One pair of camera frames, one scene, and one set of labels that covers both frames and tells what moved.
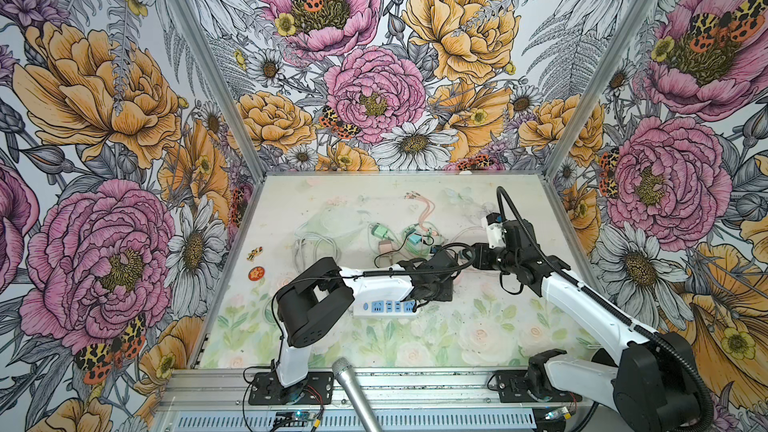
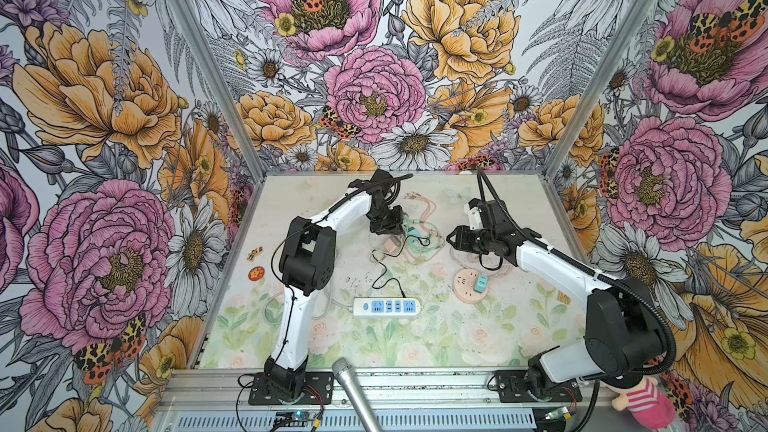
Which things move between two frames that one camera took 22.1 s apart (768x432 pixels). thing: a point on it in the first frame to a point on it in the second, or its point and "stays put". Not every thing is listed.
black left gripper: [446, 294] to [393, 227]
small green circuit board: [301, 416] stays put
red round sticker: [256, 273] stays put
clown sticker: [255, 252] stays put
